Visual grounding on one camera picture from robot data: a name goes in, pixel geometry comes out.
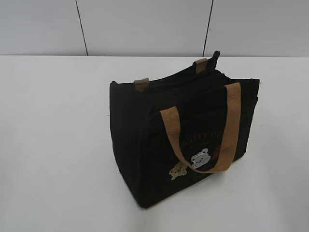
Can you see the black canvas tote bag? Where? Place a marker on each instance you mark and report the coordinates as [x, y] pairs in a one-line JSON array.
[[170, 133]]

